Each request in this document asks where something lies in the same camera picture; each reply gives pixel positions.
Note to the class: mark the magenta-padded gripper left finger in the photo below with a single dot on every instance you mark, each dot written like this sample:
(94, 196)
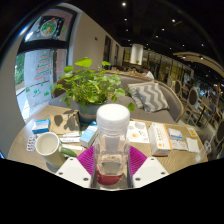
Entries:
(74, 171)

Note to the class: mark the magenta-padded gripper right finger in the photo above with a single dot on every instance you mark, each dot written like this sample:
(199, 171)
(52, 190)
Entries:
(148, 170)

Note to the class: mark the clear plastic bottle white cap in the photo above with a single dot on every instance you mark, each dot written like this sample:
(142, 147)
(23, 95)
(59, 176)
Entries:
(112, 133)

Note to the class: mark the white carton orange print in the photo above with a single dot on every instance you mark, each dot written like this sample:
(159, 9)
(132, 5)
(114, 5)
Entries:
(159, 138)

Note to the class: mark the white sachet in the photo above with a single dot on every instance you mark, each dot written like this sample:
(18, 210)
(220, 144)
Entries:
(70, 135)

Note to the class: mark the light blue white carton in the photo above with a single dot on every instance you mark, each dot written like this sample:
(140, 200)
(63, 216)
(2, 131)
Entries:
(88, 135)

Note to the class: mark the white printed leaflet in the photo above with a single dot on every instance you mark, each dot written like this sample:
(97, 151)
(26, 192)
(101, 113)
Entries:
(137, 131)

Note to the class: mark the small blue white packet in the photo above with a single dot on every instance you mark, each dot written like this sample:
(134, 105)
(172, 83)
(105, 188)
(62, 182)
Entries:
(175, 133)

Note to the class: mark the white paper napkin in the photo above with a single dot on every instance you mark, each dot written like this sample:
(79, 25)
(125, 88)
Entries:
(192, 145)

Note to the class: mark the pill blister pack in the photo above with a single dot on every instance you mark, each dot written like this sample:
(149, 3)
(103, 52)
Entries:
(31, 143)

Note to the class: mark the flat blue white box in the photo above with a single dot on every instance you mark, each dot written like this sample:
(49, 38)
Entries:
(40, 126)

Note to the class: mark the small yellow packet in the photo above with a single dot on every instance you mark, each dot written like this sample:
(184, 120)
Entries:
(192, 132)

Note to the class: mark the grey curved sofa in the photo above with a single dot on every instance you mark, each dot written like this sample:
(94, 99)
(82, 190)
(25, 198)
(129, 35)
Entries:
(173, 103)

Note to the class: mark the grey white chevron pillow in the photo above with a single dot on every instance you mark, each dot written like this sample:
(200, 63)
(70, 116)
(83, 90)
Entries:
(150, 96)

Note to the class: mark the green potted plant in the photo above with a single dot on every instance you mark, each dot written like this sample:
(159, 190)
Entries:
(91, 88)

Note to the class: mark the group of wooden dining chairs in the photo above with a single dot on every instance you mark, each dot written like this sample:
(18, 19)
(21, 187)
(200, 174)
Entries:
(193, 96)

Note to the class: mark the person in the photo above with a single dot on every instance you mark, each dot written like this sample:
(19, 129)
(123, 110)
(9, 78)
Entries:
(148, 74)

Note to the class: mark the window with painted decals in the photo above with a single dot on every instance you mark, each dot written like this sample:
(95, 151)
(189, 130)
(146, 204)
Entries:
(36, 76)

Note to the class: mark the white round column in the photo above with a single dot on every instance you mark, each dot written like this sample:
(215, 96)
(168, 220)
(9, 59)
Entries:
(136, 54)

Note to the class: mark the group of ceiling lights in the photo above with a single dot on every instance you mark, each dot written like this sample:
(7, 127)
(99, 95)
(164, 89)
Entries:
(124, 4)

